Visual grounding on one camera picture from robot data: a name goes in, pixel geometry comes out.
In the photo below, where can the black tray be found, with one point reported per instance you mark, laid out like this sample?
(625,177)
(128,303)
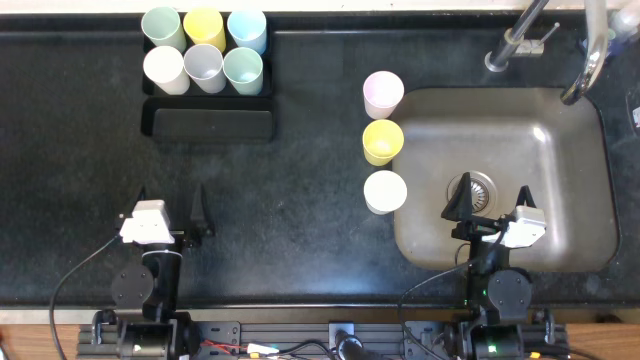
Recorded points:
(212,125)

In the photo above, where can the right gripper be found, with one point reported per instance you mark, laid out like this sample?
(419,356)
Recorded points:
(475,227)

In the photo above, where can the mounting rail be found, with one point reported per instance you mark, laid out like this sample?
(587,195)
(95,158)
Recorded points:
(300,337)

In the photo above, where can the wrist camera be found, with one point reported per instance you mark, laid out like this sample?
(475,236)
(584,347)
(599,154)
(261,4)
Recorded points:
(522,227)
(147,222)

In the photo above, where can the yellow cup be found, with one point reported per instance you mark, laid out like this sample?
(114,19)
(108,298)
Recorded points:
(202,25)
(382,140)

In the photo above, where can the grey cup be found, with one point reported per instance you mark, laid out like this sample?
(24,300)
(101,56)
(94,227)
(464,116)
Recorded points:
(204,65)

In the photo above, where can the blue cup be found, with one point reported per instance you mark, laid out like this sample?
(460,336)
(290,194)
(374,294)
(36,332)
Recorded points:
(246,27)

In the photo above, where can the pink cup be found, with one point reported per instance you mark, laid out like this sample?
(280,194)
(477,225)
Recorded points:
(382,90)

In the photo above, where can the white cup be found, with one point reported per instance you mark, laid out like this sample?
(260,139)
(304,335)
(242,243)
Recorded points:
(385,191)
(164,67)

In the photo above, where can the steel tap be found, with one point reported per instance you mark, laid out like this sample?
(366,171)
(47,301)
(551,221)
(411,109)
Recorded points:
(515,37)

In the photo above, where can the steel sink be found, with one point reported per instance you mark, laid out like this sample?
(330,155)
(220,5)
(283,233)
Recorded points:
(550,150)

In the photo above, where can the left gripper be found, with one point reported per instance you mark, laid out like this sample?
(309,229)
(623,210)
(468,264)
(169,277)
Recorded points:
(181,237)

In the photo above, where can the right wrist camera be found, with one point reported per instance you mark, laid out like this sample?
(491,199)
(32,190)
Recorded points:
(522,227)

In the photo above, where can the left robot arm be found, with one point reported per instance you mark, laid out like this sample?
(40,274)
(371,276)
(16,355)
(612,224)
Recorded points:
(160,280)

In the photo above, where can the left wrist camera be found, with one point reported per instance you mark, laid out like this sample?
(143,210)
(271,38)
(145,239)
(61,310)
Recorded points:
(147,222)

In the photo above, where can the green cup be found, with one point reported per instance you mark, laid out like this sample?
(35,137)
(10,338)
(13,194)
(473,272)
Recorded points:
(162,25)
(243,67)

